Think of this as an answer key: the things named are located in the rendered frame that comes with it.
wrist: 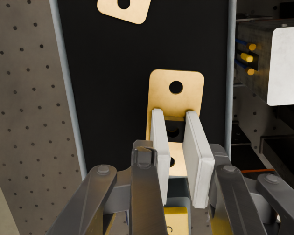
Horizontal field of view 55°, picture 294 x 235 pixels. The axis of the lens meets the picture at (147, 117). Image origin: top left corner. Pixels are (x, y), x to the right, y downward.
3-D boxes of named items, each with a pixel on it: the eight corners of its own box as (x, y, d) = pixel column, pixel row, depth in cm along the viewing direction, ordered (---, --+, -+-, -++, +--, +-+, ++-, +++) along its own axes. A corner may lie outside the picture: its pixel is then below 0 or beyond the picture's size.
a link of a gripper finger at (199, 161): (199, 158, 14) (215, 159, 14) (186, 109, 20) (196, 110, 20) (192, 209, 15) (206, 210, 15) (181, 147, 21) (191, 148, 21)
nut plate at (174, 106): (190, 174, 23) (192, 183, 22) (143, 171, 23) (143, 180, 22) (204, 71, 20) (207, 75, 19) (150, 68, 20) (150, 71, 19)
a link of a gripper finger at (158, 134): (165, 207, 15) (151, 206, 15) (159, 146, 21) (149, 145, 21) (171, 156, 14) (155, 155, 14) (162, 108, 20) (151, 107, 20)
